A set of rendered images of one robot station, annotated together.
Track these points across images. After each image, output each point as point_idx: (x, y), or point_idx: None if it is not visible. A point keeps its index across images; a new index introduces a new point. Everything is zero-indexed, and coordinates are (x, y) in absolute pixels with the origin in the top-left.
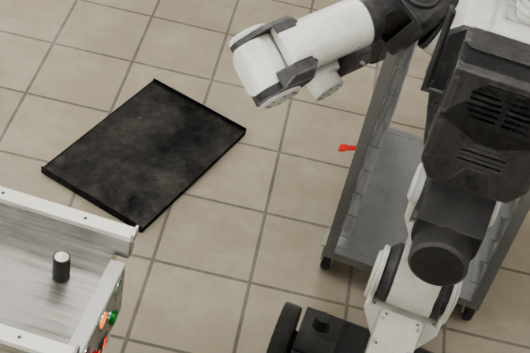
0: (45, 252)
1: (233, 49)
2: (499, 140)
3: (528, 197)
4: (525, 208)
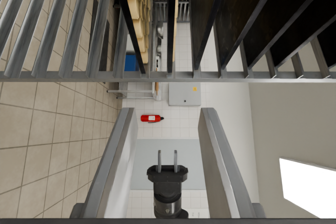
0: None
1: None
2: None
3: (15, 80)
4: (6, 80)
